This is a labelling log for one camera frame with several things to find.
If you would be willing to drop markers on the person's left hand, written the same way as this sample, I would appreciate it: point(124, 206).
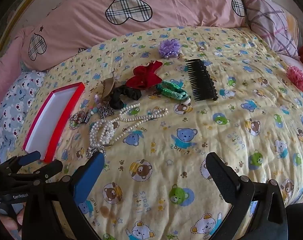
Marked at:
point(7, 226)

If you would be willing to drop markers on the red velvet bow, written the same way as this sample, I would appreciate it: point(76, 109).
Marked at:
point(146, 76)

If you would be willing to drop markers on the black plastic comb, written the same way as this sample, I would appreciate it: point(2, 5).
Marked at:
point(204, 85)

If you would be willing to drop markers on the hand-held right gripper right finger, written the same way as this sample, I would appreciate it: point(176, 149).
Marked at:
point(221, 177)

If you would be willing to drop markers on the purple plaid pillow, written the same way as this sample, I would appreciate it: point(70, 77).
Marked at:
point(269, 22)

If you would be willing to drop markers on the black scrunchie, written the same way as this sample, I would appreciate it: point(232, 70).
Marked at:
point(116, 100)

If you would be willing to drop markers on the red cardboard box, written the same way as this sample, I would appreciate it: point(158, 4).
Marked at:
point(49, 120)

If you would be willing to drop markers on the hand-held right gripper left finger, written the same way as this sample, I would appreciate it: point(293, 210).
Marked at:
point(89, 177)

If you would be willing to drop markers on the brown bow hair clip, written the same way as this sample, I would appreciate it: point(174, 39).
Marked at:
point(109, 85)

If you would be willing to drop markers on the yellow bear print blanket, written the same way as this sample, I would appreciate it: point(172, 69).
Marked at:
point(179, 130)

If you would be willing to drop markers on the gold framed wall picture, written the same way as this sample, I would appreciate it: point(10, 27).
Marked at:
point(6, 25)

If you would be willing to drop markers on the grey bear print sheet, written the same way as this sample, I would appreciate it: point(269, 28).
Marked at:
point(16, 97)

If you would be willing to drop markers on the person's dark clothing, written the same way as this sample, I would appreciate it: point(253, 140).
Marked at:
point(300, 225)

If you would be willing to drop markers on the pastel beaded charm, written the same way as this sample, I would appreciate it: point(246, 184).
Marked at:
point(96, 105)

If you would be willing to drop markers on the pink heart print duvet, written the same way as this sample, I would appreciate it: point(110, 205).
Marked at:
point(91, 25)

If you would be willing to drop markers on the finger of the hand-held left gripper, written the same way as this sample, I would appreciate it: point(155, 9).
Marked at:
point(29, 158)
point(47, 168)

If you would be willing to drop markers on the rhinestone hair clip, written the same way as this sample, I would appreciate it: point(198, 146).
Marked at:
point(80, 118)

